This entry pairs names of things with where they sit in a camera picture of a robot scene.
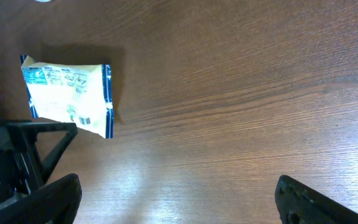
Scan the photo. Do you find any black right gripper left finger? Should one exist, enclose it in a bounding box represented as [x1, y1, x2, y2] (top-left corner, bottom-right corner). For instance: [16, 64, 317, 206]
[0, 174, 82, 224]

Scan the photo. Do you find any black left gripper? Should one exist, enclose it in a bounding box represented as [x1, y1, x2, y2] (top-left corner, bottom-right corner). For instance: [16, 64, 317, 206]
[0, 118, 78, 209]

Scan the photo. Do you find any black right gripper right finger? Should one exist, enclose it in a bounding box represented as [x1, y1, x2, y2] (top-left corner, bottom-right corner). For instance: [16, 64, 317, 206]
[275, 175, 358, 224]

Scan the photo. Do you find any yellow wet wipes pack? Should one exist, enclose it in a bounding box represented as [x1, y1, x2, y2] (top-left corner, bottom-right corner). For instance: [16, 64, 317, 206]
[20, 55, 114, 139]

